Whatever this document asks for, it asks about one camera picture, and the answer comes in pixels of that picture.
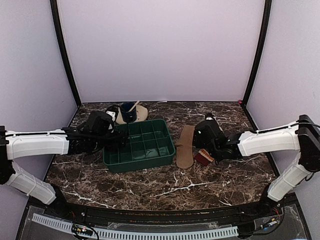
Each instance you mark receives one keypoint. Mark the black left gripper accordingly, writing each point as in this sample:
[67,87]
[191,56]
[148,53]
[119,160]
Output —
[117,142]

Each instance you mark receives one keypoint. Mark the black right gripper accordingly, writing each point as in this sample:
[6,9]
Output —
[200,147]

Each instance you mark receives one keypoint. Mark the striped brown red sock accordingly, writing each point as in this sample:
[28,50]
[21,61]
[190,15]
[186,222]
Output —
[203,157]

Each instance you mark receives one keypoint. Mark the tan sock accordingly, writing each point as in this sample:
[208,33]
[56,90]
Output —
[184,148]

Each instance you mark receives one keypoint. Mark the green plastic divided tray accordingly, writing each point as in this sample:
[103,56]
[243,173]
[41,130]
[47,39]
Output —
[148,145]

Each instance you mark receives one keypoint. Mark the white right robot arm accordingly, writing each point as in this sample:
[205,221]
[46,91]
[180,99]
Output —
[302,136]

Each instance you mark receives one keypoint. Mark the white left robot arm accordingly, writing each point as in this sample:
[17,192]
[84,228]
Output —
[65,141]

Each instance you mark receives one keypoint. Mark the dark blue cup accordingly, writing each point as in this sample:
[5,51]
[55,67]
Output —
[128,115]

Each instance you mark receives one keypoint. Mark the wooden stick in cup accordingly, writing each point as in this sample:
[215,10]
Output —
[135,104]

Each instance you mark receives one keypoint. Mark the small circuit board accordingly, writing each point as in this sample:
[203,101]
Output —
[81,230]

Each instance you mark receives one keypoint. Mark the black front rail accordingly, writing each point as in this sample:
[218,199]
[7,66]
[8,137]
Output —
[100,215]

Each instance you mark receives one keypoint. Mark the white slotted cable duct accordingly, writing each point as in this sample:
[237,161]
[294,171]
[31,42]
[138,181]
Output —
[138,232]

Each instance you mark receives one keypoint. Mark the black left frame post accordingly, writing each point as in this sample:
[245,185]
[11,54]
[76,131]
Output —
[63,51]

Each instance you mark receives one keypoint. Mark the black frame post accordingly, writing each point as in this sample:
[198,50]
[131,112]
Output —
[259,51]
[63,51]

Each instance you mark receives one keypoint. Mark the black right frame post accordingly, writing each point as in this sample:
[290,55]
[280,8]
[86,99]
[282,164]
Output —
[259,51]

